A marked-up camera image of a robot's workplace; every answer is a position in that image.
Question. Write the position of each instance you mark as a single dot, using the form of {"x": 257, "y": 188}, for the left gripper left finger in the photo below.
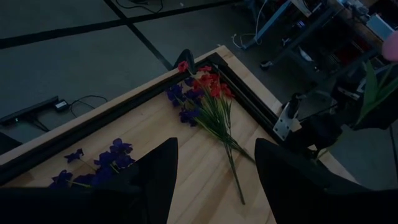
{"x": 124, "y": 199}

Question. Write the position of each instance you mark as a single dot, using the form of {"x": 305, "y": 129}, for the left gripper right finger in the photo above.
{"x": 311, "y": 193}

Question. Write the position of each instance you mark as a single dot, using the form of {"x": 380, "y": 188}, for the purple artificial flower bunch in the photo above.
{"x": 118, "y": 155}
{"x": 175, "y": 93}

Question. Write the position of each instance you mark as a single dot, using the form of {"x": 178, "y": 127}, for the pink artificial tulip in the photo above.
{"x": 390, "y": 46}

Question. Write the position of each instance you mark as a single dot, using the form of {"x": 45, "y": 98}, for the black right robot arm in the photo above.
{"x": 323, "y": 130}

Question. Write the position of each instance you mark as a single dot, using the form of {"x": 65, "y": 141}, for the black power strip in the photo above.
{"x": 31, "y": 110}

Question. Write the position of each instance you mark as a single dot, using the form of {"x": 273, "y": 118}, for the red artificial flower bunch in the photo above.
{"x": 214, "y": 84}

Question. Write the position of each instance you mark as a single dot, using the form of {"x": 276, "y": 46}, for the wooden-top workbench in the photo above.
{"x": 342, "y": 31}

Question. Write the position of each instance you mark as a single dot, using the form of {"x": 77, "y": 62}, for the silver mounting bracket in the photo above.
{"x": 284, "y": 124}

